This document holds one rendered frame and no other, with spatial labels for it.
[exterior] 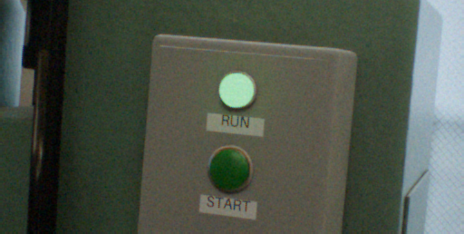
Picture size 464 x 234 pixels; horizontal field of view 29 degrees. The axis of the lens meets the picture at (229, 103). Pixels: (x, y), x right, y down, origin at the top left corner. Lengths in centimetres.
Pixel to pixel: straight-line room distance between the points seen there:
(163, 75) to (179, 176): 5
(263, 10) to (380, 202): 13
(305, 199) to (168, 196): 7
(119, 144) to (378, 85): 16
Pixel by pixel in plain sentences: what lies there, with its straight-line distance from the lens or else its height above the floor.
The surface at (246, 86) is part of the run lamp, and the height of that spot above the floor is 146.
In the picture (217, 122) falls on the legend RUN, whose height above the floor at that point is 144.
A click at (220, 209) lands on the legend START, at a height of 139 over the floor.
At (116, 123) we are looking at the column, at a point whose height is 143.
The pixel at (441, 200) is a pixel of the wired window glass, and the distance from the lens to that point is 204.
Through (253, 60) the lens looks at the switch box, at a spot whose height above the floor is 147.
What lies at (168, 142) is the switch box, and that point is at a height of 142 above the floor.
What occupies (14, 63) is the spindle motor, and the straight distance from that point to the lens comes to 72.
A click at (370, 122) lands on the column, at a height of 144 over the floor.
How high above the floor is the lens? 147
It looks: 3 degrees down
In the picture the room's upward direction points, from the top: 5 degrees clockwise
